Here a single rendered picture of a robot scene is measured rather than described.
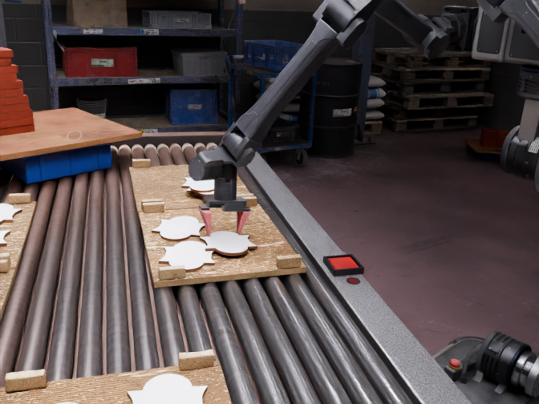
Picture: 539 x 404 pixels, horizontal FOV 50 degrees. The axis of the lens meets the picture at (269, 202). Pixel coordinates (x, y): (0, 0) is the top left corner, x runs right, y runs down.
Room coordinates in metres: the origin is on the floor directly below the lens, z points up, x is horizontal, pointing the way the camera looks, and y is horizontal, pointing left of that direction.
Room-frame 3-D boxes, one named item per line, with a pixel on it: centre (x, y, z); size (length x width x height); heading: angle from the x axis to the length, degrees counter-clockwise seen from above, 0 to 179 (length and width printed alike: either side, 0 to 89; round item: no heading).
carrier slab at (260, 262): (1.34, 0.14, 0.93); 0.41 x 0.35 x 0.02; 18
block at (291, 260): (1.19, -0.05, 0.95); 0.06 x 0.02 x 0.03; 108
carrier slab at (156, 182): (1.74, 0.26, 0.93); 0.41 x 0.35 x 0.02; 17
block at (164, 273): (1.11, 0.20, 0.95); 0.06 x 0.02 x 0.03; 108
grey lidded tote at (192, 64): (6.00, 0.79, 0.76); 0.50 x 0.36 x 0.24; 119
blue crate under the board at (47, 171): (1.91, 0.76, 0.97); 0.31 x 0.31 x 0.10; 46
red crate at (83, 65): (5.64, 1.70, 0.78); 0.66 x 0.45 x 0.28; 113
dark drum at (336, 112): (5.60, -0.53, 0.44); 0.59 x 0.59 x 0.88
